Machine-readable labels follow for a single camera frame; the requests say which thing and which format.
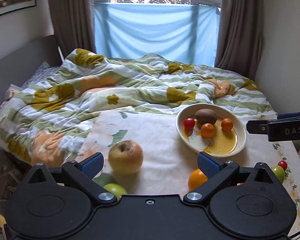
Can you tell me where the patterned grey pillow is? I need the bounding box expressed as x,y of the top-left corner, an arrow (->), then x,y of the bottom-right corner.
21,61 -> 60,89

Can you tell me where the brown right curtain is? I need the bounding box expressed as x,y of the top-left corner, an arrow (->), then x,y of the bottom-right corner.
215,0 -> 264,80

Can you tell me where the cream oval fruit bowl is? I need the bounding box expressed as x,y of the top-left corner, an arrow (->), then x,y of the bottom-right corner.
175,103 -> 247,158

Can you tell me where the striped floral duvet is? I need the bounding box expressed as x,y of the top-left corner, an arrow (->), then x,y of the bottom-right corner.
0,48 -> 274,165

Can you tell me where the large orange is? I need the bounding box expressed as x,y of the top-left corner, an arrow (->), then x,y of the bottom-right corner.
188,169 -> 208,191

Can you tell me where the green apple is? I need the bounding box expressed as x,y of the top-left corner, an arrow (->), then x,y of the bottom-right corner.
104,183 -> 128,200
271,165 -> 286,184

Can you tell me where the yellow russet apple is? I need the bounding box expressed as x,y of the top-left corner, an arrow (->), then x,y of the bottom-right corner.
108,140 -> 143,175

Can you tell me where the brown curtain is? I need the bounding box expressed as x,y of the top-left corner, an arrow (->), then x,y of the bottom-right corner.
215,0 -> 264,80
48,0 -> 96,56

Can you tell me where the light blue sheet curtain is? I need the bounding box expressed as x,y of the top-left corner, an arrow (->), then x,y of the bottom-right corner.
94,3 -> 220,67

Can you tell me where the brown kiwi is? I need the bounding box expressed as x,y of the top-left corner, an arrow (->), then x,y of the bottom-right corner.
194,109 -> 217,125

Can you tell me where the grey headboard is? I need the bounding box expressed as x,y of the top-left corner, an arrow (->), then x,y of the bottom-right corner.
0,35 -> 62,105

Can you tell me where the red cherry tomato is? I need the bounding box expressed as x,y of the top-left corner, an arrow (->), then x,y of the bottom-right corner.
277,160 -> 288,171
183,118 -> 196,131

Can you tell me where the small tangerine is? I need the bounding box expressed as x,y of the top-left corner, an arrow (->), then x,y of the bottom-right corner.
221,118 -> 234,132

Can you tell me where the brown left curtain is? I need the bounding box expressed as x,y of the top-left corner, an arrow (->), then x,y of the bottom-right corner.
48,0 -> 96,56

